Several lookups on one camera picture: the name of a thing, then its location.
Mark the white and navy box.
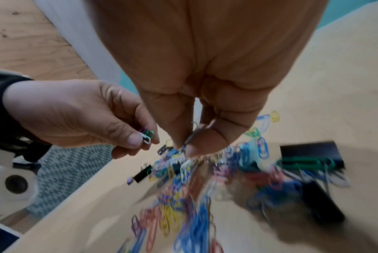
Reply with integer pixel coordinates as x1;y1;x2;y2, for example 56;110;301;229
0;222;22;253

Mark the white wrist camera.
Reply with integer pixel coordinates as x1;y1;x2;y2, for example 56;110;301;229
0;148;40;223

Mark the white curtain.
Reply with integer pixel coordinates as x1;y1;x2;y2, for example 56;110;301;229
43;0;129;82

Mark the person's right hand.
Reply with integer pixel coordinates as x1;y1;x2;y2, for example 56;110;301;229
89;0;329;158

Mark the black wrist strap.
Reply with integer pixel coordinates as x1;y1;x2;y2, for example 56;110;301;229
0;70;52;171

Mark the person's left hand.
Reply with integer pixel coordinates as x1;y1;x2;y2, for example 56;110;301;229
2;79;160;160

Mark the silver paper clip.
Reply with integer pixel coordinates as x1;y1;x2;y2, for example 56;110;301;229
183;122;207;147

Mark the large black binder clip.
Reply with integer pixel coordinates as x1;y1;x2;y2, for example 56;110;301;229
279;140;346;171
301;180;346;224

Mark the pile of colourful paper clips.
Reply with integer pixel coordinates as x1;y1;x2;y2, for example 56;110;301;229
117;110;352;253

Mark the grey patterned rug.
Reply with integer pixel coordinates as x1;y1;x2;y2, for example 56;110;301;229
26;144;115;218

